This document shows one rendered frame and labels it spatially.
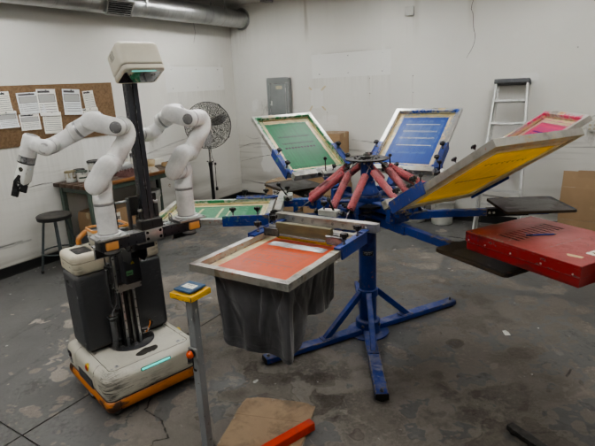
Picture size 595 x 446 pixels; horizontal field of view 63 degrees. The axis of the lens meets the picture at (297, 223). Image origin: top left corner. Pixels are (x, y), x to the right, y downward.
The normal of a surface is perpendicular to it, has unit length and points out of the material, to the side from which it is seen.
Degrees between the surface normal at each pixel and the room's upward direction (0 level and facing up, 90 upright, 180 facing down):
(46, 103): 88
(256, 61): 90
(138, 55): 64
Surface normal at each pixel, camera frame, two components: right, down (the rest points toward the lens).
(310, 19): -0.54, 0.25
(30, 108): 0.84, 0.07
